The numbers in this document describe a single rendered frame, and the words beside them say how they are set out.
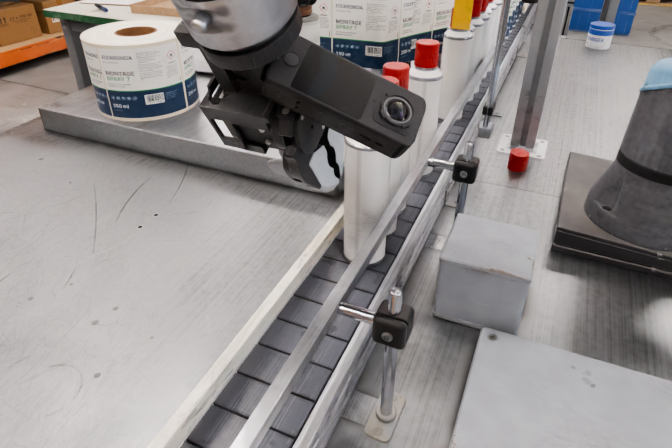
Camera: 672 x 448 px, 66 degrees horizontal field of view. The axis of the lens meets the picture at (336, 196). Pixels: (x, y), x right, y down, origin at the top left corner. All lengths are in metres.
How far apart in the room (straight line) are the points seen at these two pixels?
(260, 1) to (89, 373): 0.45
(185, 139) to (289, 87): 0.63
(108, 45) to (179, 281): 0.49
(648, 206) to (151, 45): 0.83
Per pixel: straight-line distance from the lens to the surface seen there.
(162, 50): 1.03
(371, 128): 0.36
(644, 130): 0.76
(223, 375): 0.49
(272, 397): 0.40
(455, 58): 0.98
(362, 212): 0.58
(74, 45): 2.63
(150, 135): 1.02
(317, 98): 0.36
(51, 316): 0.72
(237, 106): 0.40
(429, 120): 0.77
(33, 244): 0.86
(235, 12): 0.32
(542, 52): 1.00
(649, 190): 0.77
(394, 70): 0.64
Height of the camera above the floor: 1.28
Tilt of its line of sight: 32 degrees down
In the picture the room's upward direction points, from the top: straight up
